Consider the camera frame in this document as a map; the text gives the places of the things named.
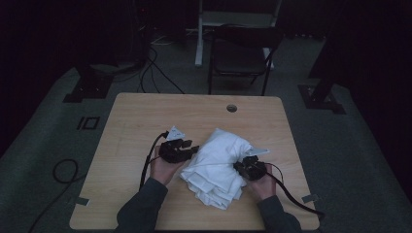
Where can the person's right hand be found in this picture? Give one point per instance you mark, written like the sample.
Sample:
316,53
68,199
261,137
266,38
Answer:
265,187

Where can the grey tape piece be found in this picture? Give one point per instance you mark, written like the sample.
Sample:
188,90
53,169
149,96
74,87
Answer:
310,198
82,201

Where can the black folding chair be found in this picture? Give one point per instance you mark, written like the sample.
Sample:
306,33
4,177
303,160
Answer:
238,58

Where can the black stand with flat base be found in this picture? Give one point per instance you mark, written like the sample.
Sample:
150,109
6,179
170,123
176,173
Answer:
89,87
320,100

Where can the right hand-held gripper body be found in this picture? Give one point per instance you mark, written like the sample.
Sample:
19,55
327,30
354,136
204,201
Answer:
255,171

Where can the person's left hand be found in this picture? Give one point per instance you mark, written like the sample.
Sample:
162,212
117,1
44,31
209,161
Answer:
162,170

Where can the white skirt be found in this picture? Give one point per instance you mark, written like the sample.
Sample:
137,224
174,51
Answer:
217,168

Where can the grey round table grommet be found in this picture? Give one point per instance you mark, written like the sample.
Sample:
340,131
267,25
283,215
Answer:
231,108

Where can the dark equipment rack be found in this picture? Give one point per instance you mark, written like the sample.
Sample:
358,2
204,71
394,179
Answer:
129,32

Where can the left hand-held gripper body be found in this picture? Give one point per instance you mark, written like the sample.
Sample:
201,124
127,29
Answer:
173,153

